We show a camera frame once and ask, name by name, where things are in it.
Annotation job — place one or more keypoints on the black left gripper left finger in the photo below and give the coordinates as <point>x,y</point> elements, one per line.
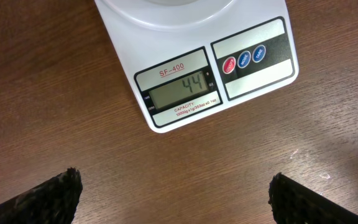
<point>53,201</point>

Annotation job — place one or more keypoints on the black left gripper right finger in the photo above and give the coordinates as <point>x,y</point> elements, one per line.
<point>293,203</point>

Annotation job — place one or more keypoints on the white digital kitchen scale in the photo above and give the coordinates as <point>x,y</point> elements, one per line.
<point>185,63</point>

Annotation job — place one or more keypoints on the white bowl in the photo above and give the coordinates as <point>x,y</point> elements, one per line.
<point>172,2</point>

